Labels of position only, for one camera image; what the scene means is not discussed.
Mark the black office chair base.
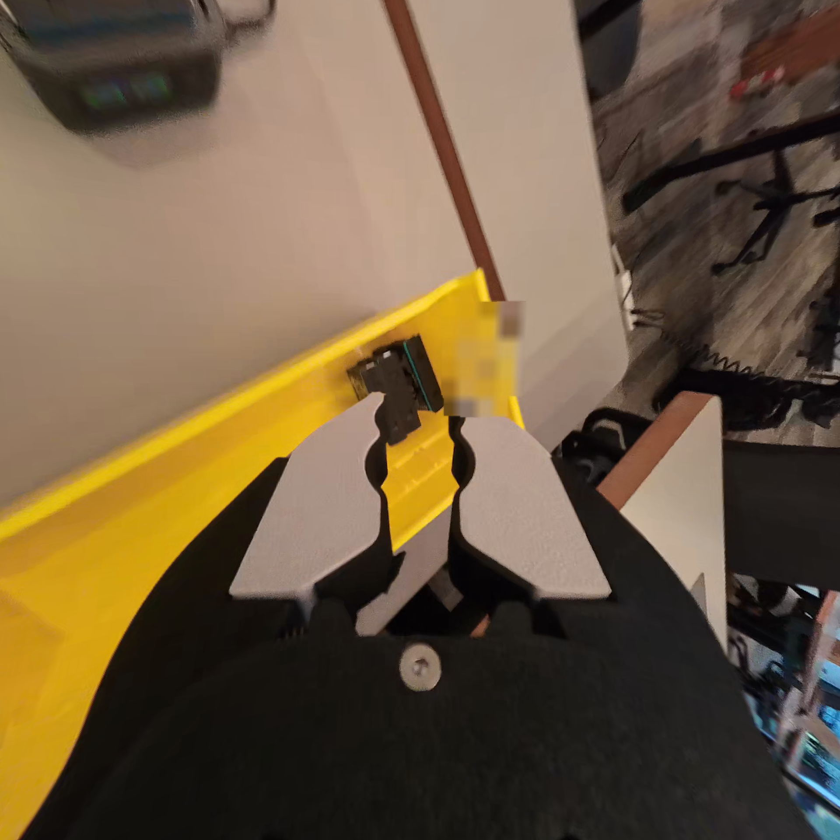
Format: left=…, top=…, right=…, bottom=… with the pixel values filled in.
left=712, top=147, right=840, bottom=277

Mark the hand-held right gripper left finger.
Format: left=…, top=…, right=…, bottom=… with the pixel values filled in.
left=228, top=392, right=404, bottom=621

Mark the yellow plastic bin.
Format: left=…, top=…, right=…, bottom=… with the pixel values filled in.
left=0, top=268, right=527, bottom=840

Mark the white desk with wooden edge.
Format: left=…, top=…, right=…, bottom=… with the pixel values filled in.
left=596, top=391, right=731, bottom=651

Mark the black camera battery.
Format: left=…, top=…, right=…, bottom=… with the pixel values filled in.
left=346, top=333, right=446, bottom=448

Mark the dark grey power adapter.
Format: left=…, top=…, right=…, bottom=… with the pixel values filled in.
left=0, top=0, right=227, bottom=139

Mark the brown wooden furniture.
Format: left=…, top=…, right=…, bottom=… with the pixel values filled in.
left=742, top=10, right=840, bottom=89

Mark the black coiled cable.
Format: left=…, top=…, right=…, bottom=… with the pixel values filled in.
left=656, top=322, right=765, bottom=385

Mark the black metal bar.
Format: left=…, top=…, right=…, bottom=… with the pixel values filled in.
left=620, top=108, right=840, bottom=212

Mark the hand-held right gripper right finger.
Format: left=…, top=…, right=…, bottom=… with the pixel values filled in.
left=448, top=413, right=614, bottom=621

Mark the black charging cable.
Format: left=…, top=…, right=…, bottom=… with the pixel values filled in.
left=220, top=0, right=278, bottom=42

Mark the red and white object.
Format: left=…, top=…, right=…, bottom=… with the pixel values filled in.
left=730, top=66, right=788, bottom=101

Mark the cluttered shelf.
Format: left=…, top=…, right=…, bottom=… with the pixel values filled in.
left=738, top=587, right=840, bottom=834

